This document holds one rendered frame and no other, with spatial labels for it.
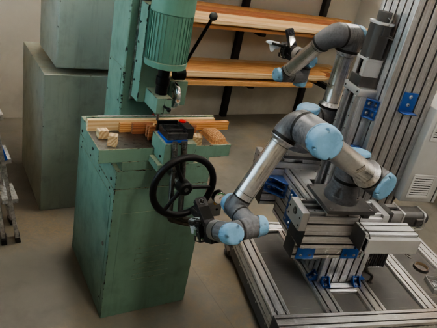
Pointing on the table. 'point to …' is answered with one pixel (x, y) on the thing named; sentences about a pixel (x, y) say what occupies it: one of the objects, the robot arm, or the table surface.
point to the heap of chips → (213, 136)
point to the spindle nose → (162, 82)
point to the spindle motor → (170, 34)
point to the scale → (149, 115)
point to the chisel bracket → (157, 101)
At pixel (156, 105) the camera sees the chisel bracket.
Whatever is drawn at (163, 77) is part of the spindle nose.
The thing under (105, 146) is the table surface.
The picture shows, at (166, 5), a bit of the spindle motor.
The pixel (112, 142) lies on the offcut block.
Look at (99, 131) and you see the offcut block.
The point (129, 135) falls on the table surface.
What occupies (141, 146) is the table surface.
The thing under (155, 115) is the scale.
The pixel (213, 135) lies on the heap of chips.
